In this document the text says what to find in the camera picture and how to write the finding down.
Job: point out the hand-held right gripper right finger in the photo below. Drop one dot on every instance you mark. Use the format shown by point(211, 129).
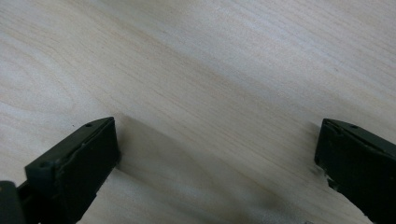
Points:
point(361, 161)

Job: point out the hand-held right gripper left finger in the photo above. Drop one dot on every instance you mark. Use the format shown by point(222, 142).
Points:
point(77, 168)

